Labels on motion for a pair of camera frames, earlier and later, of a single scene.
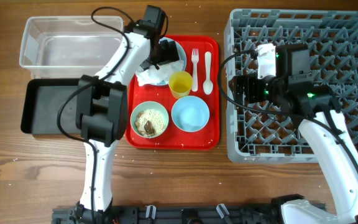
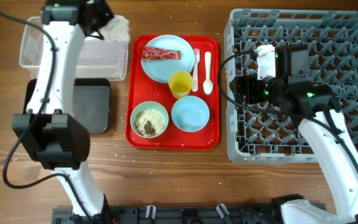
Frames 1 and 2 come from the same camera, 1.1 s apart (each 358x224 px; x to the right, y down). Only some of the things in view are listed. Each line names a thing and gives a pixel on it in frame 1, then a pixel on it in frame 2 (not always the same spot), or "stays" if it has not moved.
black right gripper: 245,83 stays
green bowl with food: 149,119 stays
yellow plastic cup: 180,83 stays
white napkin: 154,74 → 117,27
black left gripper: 170,53 → 107,14
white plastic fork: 194,58 stays
